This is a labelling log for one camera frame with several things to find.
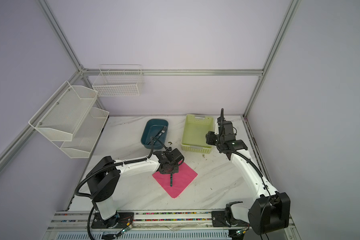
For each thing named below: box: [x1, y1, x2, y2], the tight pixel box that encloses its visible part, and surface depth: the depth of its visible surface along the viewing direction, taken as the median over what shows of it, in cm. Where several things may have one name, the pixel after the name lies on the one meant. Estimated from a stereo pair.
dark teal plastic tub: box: [141, 119, 169, 150], surface depth 110 cm
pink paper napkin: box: [152, 161, 198, 199], surface depth 87 cm
